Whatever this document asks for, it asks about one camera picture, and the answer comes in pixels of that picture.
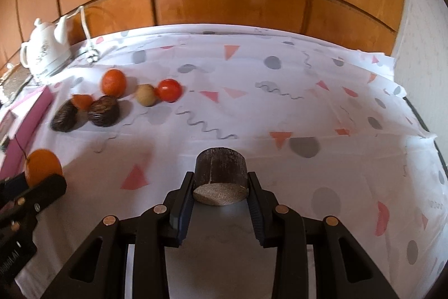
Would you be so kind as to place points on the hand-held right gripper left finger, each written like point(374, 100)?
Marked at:
point(184, 202)

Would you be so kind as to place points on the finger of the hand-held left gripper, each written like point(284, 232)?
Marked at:
point(47, 190)
point(12, 186)

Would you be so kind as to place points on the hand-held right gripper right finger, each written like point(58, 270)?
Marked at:
point(254, 204)

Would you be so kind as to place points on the orange tangerine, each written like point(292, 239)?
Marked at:
point(42, 167)
point(113, 83)

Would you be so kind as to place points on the pink-rimmed tray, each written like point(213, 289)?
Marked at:
point(29, 120)

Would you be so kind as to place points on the orange carrot piece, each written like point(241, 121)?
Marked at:
point(83, 101)

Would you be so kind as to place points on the dark water chestnut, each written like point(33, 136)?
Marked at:
point(104, 111)

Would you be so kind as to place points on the red tomato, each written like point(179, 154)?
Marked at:
point(169, 90)

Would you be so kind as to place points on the beige round fruit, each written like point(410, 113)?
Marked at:
point(146, 95)

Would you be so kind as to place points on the printed white tablecloth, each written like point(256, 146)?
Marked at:
point(280, 110)

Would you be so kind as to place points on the woven tissue box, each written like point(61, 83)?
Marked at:
point(15, 80)

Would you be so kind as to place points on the white ceramic electric kettle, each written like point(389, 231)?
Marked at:
point(43, 50)

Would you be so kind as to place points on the white power plug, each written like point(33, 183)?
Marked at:
point(92, 55)

